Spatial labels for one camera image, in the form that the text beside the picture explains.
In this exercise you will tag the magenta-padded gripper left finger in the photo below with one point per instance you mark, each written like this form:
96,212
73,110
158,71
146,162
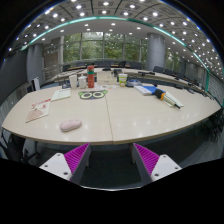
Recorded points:
77,156

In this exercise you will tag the black and yellow microphone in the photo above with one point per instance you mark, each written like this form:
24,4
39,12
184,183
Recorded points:
160,94

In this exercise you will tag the booklet with fan picture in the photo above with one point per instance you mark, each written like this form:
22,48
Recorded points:
39,110

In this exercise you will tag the long curved conference table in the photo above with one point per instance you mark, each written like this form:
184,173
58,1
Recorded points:
150,75

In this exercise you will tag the pink computer mouse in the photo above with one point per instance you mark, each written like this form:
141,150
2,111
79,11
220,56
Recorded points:
70,125

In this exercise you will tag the cat face mouse pad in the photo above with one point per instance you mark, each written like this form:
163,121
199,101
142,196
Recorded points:
92,95

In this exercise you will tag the blue and white book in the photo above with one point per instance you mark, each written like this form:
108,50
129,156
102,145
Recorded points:
145,90

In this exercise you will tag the dark office chairs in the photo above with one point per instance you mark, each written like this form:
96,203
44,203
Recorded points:
158,69

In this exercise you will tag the white printed paper document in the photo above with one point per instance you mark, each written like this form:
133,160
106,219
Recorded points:
61,94

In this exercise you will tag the white cardboard box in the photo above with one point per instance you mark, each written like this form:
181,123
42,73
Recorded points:
106,78

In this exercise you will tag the white lidded mug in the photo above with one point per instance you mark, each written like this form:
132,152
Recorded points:
82,82

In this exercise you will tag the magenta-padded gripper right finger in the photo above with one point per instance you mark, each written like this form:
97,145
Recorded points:
147,157

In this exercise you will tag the dark grey desk microphone unit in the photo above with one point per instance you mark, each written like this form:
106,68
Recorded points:
134,83

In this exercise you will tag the red drink bottle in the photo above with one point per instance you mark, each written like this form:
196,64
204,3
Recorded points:
90,78

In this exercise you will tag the printed paper cup with straw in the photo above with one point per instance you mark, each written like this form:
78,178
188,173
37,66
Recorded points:
122,80

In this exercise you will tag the ceiling lights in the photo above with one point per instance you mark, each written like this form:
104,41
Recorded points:
103,12

